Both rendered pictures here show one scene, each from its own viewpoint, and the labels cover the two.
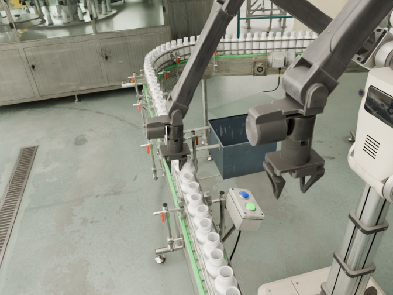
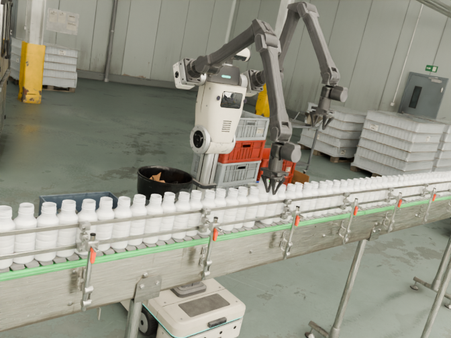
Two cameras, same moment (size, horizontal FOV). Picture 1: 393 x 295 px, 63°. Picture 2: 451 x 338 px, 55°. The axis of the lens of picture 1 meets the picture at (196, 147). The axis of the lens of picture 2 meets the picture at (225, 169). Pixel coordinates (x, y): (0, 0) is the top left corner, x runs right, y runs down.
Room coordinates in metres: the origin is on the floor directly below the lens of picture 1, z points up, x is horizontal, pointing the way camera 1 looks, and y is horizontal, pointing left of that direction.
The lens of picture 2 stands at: (2.00, 1.41, 1.66)
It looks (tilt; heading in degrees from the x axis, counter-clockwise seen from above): 15 degrees down; 238
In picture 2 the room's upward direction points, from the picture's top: 12 degrees clockwise
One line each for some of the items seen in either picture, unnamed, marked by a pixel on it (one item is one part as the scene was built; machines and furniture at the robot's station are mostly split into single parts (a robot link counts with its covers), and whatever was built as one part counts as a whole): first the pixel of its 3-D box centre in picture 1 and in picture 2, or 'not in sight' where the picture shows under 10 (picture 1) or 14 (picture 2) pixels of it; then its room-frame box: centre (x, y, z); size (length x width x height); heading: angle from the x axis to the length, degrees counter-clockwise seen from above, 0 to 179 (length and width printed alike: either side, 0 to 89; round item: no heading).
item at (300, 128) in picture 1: (296, 123); (327, 92); (0.52, -0.19, 1.57); 0.07 x 0.06 x 0.07; 102
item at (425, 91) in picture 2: not in sight; (415, 115); (-7.85, -5.87, 1.05); 1.00 x 0.10 x 2.10; 102
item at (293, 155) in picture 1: (295, 149); (323, 104); (0.52, -0.20, 1.51); 0.10 x 0.07 x 0.07; 102
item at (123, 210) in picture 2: (161, 110); (121, 222); (1.57, 0.18, 1.08); 0.06 x 0.06 x 0.17
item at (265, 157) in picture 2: not in sight; (266, 162); (-0.91, -2.43, 0.55); 0.61 x 0.41 x 0.22; 15
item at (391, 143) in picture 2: not in sight; (397, 147); (-4.86, -3.82, 0.59); 1.24 x 1.03 x 1.17; 14
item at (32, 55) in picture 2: not in sight; (31, 72); (1.06, -7.70, 0.55); 0.40 x 0.40 x 1.10; 12
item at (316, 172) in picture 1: (299, 176); (317, 118); (0.52, -0.21, 1.44); 0.07 x 0.07 x 0.09; 12
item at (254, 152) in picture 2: not in sight; (230, 145); (-0.24, -2.20, 0.78); 0.61 x 0.41 x 0.22; 18
